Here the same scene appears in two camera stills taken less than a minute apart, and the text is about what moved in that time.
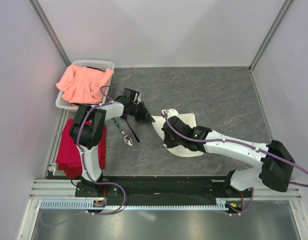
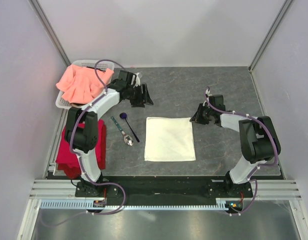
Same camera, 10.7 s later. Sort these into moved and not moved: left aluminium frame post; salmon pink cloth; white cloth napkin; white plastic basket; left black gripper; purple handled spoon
Moved: left black gripper; white cloth napkin
Not moved: left aluminium frame post; salmon pink cloth; white plastic basket; purple handled spoon
